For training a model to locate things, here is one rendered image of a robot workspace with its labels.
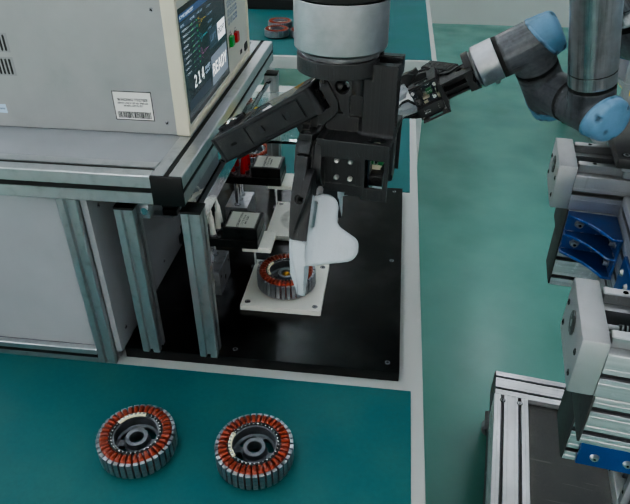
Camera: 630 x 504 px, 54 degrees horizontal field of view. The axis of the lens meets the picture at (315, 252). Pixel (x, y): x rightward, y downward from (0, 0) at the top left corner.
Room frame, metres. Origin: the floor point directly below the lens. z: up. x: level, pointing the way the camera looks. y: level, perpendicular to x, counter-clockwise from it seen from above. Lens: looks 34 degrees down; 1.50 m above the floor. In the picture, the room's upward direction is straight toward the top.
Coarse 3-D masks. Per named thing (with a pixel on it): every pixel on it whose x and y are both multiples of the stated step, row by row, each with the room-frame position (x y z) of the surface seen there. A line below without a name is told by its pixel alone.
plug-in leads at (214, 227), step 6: (198, 192) 0.94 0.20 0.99; (192, 198) 0.95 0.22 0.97; (216, 204) 0.96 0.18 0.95; (210, 210) 0.93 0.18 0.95; (216, 210) 0.96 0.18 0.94; (210, 216) 0.93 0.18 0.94; (216, 216) 0.96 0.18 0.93; (210, 222) 0.93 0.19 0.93; (216, 222) 0.96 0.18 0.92; (222, 222) 0.98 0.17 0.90; (210, 228) 0.93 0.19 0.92; (216, 228) 0.95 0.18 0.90; (210, 234) 0.94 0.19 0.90; (216, 234) 0.94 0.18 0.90
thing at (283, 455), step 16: (240, 416) 0.62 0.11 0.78; (272, 416) 0.62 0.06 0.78; (224, 432) 0.59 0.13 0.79; (240, 432) 0.59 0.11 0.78; (256, 432) 0.60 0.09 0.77; (272, 432) 0.59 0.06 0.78; (288, 432) 0.59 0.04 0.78; (224, 448) 0.56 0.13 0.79; (240, 448) 0.58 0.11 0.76; (256, 448) 0.58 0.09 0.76; (288, 448) 0.56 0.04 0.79; (224, 464) 0.53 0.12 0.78; (240, 464) 0.53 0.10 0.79; (256, 464) 0.53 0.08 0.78; (272, 464) 0.53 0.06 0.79; (288, 464) 0.54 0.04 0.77; (240, 480) 0.51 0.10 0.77; (256, 480) 0.51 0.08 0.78; (272, 480) 0.52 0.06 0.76
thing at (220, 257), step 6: (222, 252) 0.99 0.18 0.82; (228, 252) 1.00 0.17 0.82; (216, 258) 0.97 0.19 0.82; (222, 258) 0.97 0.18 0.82; (228, 258) 0.99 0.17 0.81; (216, 264) 0.95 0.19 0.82; (222, 264) 0.95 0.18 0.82; (228, 264) 0.99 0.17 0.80; (216, 270) 0.93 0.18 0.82; (222, 270) 0.95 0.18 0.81; (228, 270) 0.98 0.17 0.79; (216, 276) 0.93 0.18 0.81; (222, 276) 0.94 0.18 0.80; (228, 276) 0.98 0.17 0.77; (216, 282) 0.93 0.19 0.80; (222, 282) 0.94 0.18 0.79; (216, 288) 0.93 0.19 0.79; (222, 288) 0.93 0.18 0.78; (216, 294) 0.93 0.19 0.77
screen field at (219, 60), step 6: (222, 48) 1.10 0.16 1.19; (216, 54) 1.06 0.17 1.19; (222, 54) 1.10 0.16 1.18; (216, 60) 1.06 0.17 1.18; (222, 60) 1.10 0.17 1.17; (216, 66) 1.06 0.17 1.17; (222, 66) 1.10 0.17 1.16; (216, 72) 1.05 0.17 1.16; (222, 72) 1.09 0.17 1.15; (216, 78) 1.05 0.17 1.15
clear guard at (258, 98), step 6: (252, 96) 1.20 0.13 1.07; (258, 96) 1.20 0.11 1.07; (264, 96) 1.20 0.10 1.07; (270, 96) 1.20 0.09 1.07; (276, 96) 1.20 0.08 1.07; (252, 102) 1.16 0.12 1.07; (258, 102) 1.16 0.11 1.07; (264, 102) 1.16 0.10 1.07; (246, 108) 1.13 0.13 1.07; (252, 108) 1.13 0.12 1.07; (288, 132) 1.01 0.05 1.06; (294, 132) 1.01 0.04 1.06; (276, 138) 0.99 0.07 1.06; (282, 138) 0.99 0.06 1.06; (288, 138) 0.99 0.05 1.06; (294, 138) 0.99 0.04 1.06; (294, 144) 0.97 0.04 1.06
